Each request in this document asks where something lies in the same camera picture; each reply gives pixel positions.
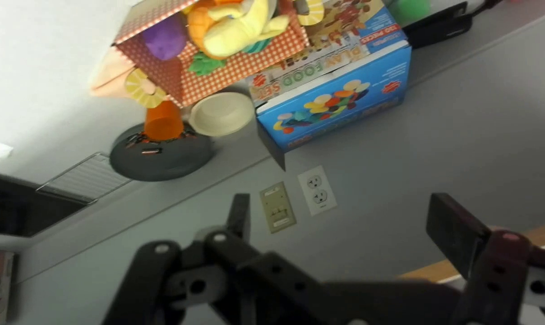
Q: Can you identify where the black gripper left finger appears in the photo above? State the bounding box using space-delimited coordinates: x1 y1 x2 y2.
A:
102 192 323 325

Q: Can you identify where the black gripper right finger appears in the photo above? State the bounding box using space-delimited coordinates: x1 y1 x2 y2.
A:
425 192 545 325

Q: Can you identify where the dark grey round plate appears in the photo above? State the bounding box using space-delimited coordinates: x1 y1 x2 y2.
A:
108 124 216 183

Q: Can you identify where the cream plastic bowl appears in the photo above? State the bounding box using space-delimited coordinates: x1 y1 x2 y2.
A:
187 91 256 140

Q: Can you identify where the orange plastic cup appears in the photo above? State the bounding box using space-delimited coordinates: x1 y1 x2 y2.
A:
140 100 187 145

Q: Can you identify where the red checkered cardboard basket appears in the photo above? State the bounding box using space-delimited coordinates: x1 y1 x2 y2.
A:
110 0 312 111

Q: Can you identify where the green toy vegetable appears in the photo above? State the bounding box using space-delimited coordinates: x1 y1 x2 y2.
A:
187 53 227 78

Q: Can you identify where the blue toy food box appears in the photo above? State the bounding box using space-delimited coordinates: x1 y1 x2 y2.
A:
247 0 413 172

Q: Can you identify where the yellow plush toy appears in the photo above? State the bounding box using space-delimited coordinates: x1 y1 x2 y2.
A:
200 0 290 60

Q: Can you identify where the purple toy fruit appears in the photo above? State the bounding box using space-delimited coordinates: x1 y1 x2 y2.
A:
140 15 189 62

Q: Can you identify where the orange toy fruit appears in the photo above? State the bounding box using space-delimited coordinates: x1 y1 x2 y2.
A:
185 3 216 44

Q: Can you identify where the black stapler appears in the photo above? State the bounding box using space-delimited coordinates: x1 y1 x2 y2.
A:
404 0 503 51

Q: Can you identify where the green sponge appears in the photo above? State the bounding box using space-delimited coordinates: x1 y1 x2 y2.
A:
388 0 433 23

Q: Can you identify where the beige wall switch plate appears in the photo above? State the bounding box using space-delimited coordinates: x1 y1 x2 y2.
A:
258 181 297 236

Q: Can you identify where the white wall power outlet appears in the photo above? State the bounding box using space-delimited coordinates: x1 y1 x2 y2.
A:
296 167 339 219

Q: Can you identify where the yellow toy pineapple ring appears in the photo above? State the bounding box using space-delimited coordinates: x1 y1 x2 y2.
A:
124 68 167 111

